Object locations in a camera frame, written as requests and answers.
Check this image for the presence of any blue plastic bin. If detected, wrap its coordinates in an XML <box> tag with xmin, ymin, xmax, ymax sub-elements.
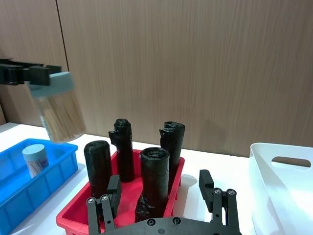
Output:
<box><xmin>0</xmin><ymin>138</ymin><xmax>79</xmax><ymax>234</ymax></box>

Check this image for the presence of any red plastic bin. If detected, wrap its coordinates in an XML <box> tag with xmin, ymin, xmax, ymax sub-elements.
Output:
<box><xmin>55</xmin><ymin>149</ymin><xmax>186</xmax><ymax>235</ymax></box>

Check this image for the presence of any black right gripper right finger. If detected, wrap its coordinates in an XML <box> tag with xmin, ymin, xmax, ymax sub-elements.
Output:
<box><xmin>199</xmin><ymin>169</ymin><xmax>239</xmax><ymax>233</ymax></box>

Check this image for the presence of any white plastic basket with handle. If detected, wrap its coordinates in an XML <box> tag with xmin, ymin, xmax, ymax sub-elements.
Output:
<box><xmin>249</xmin><ymin>142</ymin><xmax>313</xmax><ymax>235</ymax></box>

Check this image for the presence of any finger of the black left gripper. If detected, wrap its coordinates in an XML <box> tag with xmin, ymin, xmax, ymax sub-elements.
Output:
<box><xmin>0</xmin><ymin>65</ymin><xmax>62</xmax><ymax>86</ymax></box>
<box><xmin>0</xmin><ymin>58</ymin><xmax>47</xmax><ymax>69</ymax></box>

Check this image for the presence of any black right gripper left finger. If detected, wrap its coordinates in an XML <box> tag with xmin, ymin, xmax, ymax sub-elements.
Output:
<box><xmin>86</xmin><ymin>174</ymin><xmax>122</xmax><ymax>235</ymax></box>

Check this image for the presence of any black garbage bag roll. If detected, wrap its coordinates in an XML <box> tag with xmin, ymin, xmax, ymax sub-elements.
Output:
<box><xmin>108</xmin><ymin>118</ymin><xmax>135</xmax><ymax>183</ymax></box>
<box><xmin>159</xmin><ymin>121</ymin><xmax>185</xmax><ymax>194</ymax></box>
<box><xmin>83</xmin><ymin>140</ymin><xmax>114</xmax><ymax>200</ymax></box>
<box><xmin>134</xmin><ymin>147</ymin><xmax>171</xmax><ymax>224</ymax></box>

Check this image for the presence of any clear toothpick jar grey lid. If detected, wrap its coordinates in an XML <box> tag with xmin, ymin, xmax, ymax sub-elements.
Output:
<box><xmin>24</xmin><ymin>70</ymin><xmax>87</xmax><ymax>143</ymax></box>
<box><xmin>22</xmin><ymin>143</ymin><xmax>50</xmax><ymax>179</ymax></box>

